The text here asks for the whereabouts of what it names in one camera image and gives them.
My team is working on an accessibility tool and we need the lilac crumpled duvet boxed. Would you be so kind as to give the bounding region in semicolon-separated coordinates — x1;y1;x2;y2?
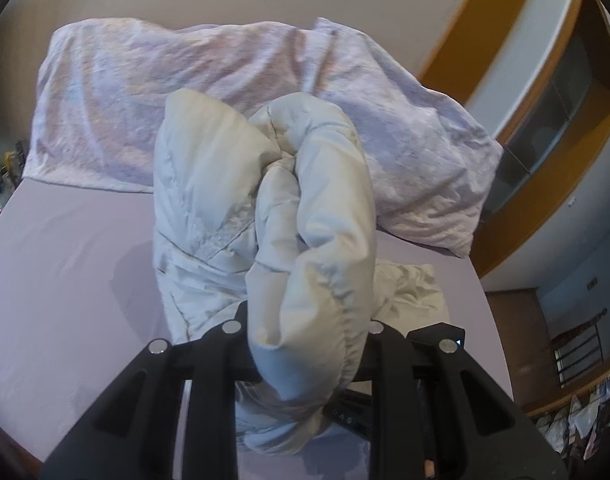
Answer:
24;18;503;257

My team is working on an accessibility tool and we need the lilac bed sheet mattress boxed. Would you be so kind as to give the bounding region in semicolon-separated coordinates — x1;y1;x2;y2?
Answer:
0;180;512;479

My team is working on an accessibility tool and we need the beige puffer jacket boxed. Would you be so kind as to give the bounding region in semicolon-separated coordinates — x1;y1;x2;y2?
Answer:
153;89;375;454

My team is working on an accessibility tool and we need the white small garment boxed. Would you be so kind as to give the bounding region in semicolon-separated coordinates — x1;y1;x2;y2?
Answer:
371;259;450;335

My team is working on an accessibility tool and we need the dark wooden chair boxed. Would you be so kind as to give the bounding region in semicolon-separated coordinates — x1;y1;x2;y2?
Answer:
552;309;607;388

